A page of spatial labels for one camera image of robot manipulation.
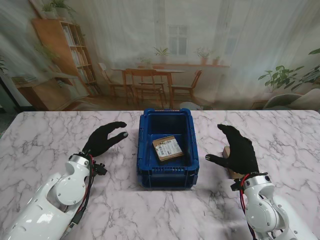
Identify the printed room scene backdrop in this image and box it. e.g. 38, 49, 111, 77
0, 0, 320, 112

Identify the cardboard package with white label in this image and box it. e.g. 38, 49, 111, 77
151, 135, 185, 162

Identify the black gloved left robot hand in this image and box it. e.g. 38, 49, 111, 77
81, 121, 129, 158

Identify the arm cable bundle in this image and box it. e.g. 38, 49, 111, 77
238, 174, 256, 238
66, 154, 97, 233

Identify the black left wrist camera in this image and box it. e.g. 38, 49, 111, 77
93, 162, 108, 177

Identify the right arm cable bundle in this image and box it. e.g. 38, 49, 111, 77
238, 174, 256, 238

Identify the blue plastic turnover box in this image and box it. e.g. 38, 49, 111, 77
136, 108, 200, 191

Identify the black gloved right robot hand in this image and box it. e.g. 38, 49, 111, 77
204, 124, 261, 175

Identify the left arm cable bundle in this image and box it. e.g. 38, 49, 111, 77
66, 154, 97, 233

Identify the plain brown cardboard package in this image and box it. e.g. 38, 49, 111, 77
222, 146, 245, 180

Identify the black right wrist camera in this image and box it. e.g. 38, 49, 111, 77
229, 178, 247, 192

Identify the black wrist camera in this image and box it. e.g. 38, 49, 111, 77
93, 162, 108, 177
229, 178, 247, 192

